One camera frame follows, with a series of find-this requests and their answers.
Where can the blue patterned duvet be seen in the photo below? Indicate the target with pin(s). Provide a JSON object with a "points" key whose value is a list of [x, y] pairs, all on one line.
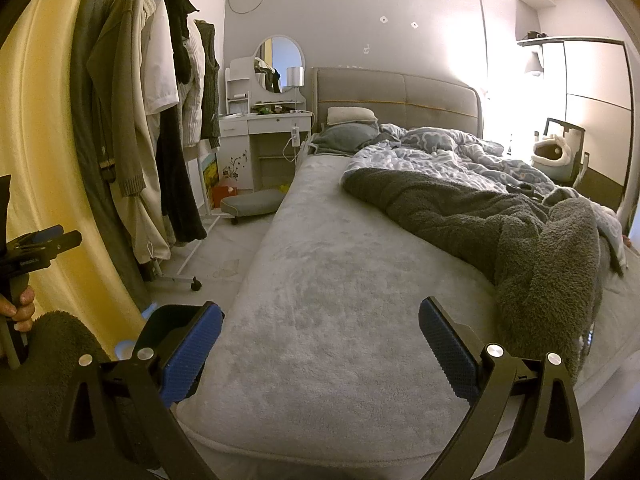
{"points": [[440, 160]]}

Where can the dark grey fleece blanket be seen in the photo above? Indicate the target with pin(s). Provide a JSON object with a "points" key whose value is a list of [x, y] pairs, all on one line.
{"points": [[460, 215]]}

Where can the person's left hand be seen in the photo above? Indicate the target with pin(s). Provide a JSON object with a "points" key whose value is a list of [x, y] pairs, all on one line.
{"points": [[22, 310]]}

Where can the grey bed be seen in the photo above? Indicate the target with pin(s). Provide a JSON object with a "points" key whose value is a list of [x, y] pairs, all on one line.
{"points": [[325, 360]]}

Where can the white striped garment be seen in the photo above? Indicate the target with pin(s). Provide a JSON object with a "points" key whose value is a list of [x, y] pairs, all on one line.
{"points": [[192, 100]]}

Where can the grey upholstered headboard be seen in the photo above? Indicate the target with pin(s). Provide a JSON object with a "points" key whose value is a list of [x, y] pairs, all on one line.
{"points": [[400, 95]]}

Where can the yellow curtain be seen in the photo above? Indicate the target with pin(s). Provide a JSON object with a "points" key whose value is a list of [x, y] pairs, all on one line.
{"points": [[40, 135]]}

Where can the yellow framed picture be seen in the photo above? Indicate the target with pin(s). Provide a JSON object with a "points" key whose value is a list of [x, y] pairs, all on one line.
{"points": [[210, 180]]}

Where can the white clothes rack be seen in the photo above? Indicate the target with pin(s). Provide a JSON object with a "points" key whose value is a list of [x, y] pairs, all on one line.
{"points": [[192, 255]]}

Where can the grey wall lampshade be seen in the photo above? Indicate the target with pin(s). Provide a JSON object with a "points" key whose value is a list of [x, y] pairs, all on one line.
{"points": [[534, 64]]}

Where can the silver table lamp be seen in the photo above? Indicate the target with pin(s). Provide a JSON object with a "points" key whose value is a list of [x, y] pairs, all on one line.
{"points": [[295, 76]]}

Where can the white plush pet bed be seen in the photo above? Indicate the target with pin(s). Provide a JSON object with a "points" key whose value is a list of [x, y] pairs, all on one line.
{"points": [[550, 152]]}

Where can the grey cushioned wheeled stool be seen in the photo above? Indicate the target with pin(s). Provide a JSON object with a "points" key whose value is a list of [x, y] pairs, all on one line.
{"points": [[252, 203]]}

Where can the white wall conduit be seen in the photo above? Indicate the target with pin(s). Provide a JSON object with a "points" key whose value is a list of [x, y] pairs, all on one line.
{"points": [[484, 35]]}

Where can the black hanging garment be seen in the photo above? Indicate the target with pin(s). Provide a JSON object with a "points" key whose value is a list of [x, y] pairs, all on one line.
{"points": [[177, 170]]}

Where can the white sliding wardrobe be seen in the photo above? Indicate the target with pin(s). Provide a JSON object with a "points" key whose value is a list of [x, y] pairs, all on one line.
{"points": [[595, 120]]}

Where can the beige pillow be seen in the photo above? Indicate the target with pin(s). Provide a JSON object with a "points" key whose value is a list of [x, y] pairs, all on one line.
{"points": [[352, 115]]}

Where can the white dressing table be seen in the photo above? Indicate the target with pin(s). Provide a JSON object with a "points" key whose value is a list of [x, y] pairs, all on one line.
{"points": [[270, 130]]}

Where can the olive knit cardigan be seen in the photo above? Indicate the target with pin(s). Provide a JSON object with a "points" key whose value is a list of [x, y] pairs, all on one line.
{"points": [[120, 110]]}

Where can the light blue plastic object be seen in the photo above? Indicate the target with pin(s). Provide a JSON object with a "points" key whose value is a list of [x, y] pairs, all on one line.
{"points": [[151, 311]]}

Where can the beige long coat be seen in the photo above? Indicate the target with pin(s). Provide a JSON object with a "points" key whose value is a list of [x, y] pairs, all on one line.
{"points": [[150, 195]]}

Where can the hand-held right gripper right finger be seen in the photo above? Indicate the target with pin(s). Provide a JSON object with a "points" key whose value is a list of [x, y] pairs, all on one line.
{"points": [[445, 355]]}

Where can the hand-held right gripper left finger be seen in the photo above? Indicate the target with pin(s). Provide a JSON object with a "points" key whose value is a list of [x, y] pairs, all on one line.
{"points": [[192, 355]]}

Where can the green table clutter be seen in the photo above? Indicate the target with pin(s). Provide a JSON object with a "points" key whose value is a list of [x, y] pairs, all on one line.
{"points": [[270, 108]]}

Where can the yellow bag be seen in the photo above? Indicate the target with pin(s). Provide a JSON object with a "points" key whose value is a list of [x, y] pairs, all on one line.
{"points": [[284, 188]]}

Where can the dark green knit vest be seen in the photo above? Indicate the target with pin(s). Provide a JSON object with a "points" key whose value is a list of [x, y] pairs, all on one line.
{"points": [[209, 85]]}

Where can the oval mirror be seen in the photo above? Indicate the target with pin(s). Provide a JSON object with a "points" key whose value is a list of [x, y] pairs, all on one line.
{"points": [[282, 55]]}

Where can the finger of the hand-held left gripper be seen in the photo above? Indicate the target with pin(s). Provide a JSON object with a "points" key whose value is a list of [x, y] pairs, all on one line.
{"points": [[55, 245]]}

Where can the red orange bag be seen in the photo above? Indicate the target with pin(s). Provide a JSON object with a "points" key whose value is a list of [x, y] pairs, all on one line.
{"points": [[225, 196]]}

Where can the white shirt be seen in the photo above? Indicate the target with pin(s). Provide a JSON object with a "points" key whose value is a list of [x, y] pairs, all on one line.
{"points": [[160, 60]]}

